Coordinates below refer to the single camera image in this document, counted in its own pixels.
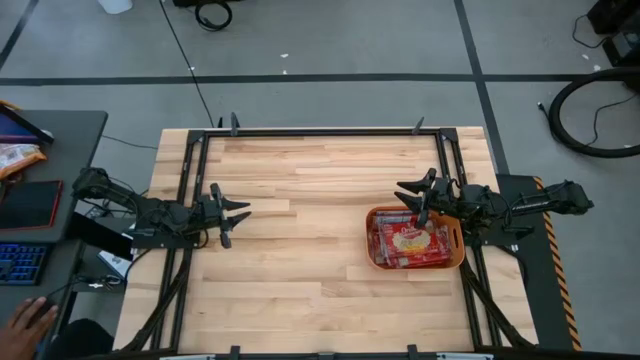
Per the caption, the orange snack bag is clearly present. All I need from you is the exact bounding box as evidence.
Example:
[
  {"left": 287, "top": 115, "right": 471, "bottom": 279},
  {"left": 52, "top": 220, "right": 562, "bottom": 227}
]
[{"left": 0, "top": 143, "right": 48, "bottom": 181}]

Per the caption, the coiled black cable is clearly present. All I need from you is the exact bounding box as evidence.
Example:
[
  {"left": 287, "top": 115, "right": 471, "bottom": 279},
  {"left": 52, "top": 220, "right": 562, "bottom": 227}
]
[{"left": 193, "top": 0, "right": 234, "bottom": 33}]

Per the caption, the black floor equipment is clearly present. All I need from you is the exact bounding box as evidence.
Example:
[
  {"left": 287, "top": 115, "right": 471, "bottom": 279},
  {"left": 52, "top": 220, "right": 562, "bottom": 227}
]
[{"left": 586, "top": 0, "right": 640, "bottom": 69}]

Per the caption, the white bucket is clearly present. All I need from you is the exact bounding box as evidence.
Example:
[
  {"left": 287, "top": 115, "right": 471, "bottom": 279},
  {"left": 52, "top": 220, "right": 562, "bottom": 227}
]
[{"left": 96, "top": 0, "right": 134, "bottom": 16}]

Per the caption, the black base plate hazard stripe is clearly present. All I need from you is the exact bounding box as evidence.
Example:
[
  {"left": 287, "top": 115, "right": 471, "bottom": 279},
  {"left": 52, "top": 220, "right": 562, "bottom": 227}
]
[{"left": 494, "top": 173, "right": 584, "bottom": 351}]

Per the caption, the orange plastic basket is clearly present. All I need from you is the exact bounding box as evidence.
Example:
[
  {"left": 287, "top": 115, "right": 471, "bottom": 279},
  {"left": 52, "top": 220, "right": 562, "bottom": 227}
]
[{"left": 364, "top": 204, "right": 467, "bottom": 272}]

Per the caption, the thick black hose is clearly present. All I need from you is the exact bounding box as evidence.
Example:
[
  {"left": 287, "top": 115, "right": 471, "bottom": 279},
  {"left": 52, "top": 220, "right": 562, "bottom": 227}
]
[{"left": 547, "top": 67, "right": 640, "bottom": 160}]

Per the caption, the thin black cable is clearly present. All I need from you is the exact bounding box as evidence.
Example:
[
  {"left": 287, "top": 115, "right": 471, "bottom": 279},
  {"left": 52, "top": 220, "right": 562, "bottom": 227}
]
[{"left": 536, "top": 92, "right": 640, "bottom": 149}]

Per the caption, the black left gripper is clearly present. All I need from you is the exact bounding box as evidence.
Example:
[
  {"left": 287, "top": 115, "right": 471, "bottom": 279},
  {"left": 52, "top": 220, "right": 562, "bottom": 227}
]
[{"left": 192, "top": 182, "right": 253, "bottom": 250}]

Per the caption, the laptop with purple screen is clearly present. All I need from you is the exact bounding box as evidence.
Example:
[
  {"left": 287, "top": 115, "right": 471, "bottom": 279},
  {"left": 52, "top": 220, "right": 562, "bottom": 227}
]
[{"left": 0, "top": 101, "right": 56, "bottom": 147}]

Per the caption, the person's hand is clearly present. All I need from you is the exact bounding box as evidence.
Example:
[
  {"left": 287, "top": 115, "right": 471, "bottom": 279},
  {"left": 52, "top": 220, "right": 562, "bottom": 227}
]
[{"left": 0, "top": 296, "right": 59, "bottom": 360}]

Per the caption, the backlit black keyboard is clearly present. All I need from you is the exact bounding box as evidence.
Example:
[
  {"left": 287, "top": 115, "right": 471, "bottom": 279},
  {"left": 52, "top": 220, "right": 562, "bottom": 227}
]
[{"left": 0, "top": 242, "right": 49, "bottom": 287}]

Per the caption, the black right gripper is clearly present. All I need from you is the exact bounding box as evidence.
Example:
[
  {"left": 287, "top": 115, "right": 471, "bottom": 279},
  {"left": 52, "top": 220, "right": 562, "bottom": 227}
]
[{"left": 393, "top": 167, "right": 472, "bottom": 231}]

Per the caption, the long black floor cable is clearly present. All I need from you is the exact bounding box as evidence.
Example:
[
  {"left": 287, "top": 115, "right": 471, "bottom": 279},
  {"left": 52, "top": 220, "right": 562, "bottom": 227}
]
[{"left": 158, "top": 0, "right": 217, "bottom": 129}]

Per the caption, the person's leg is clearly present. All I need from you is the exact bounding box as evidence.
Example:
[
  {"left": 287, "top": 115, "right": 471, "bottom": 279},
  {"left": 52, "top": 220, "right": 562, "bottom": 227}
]
[{"left": 47, "top": 317, "right": 117, "bottom": 360}]

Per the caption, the black aluminium rig frame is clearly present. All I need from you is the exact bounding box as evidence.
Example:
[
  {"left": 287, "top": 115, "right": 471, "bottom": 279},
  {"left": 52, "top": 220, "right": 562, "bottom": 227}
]
[{"left": 115, "top": 117, "right": 539, "bottom": 360}]

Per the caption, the black desk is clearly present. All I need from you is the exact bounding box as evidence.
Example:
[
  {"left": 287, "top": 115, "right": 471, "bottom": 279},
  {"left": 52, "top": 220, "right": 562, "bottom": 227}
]
[{"left": 0, "top": 109, "right": 109, "bottom": 360}]

